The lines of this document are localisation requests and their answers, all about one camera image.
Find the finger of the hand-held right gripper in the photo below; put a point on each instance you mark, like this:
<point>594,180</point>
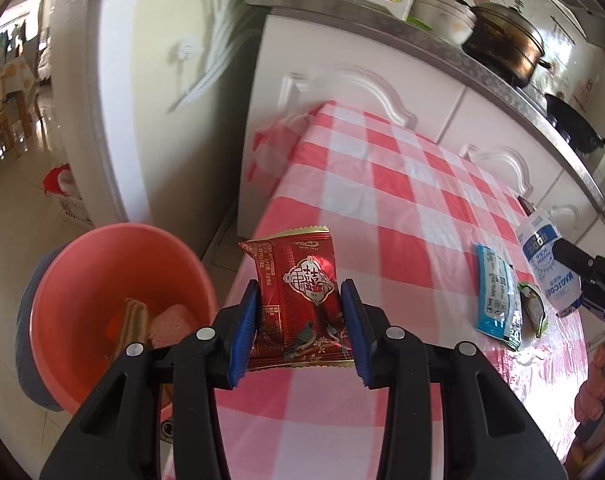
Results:
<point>595,310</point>
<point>575,254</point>

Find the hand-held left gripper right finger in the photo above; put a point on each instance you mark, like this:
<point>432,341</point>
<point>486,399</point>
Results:
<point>356,335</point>

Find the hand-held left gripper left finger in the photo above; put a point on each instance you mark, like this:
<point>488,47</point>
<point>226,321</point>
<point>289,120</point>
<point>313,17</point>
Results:
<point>243,335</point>

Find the white plastic bottle blue label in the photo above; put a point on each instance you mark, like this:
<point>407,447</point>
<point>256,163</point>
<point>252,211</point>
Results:
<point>545,260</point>

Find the red snack packet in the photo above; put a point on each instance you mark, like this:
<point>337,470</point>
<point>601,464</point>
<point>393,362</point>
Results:
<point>302,280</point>

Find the pink plastic bucket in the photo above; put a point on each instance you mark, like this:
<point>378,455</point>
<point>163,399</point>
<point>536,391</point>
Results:
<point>107,260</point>

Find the person's right hand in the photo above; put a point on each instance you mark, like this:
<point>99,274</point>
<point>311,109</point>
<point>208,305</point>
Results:
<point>600,380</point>

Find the green snack wrapper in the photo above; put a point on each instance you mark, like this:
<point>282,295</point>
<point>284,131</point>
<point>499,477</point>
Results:
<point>532,307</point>

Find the pink foam pad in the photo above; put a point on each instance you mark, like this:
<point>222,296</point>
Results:
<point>172,325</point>

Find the blue white packet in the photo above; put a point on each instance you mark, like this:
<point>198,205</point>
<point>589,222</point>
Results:
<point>495,295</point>

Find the striped snack packet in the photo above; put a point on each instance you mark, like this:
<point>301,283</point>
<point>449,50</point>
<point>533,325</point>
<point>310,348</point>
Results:
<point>132,322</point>

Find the red white checked tablecloth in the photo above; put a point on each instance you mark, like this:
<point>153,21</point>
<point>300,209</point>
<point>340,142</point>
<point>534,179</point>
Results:
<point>382,210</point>

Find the black wok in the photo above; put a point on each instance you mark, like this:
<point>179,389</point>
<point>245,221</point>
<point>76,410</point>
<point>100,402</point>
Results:
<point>575,125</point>

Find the grey stool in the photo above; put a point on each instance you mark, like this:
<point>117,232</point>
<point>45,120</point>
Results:
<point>27,340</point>

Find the dark steel stock pot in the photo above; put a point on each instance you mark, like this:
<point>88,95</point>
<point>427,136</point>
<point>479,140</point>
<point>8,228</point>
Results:
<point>502,40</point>

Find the red plastic bag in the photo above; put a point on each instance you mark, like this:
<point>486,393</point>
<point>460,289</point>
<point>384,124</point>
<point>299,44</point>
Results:
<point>57,177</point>

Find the grey stone countertop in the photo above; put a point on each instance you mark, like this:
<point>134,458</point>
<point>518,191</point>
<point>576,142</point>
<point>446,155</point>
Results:
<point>432,42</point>

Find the white kitchen cabinet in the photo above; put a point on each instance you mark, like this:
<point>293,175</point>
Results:
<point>332,45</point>

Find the wooden chair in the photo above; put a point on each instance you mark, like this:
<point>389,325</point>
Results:
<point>25,120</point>

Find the white wall hook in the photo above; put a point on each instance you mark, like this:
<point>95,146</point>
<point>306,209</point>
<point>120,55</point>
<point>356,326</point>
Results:
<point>187,51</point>

